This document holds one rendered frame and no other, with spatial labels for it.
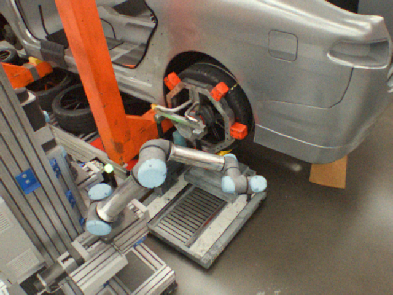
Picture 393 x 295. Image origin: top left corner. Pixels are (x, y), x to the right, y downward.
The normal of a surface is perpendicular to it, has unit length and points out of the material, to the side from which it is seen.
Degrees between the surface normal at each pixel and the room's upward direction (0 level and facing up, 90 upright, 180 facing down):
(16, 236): 90
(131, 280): 0
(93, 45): 90
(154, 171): 85
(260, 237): 0
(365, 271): 0
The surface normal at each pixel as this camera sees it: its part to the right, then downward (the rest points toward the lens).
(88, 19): 0.79, 0.34
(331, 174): -0.07, -0.77
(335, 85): -0.43, 0.62
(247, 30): -0.61, 0.56
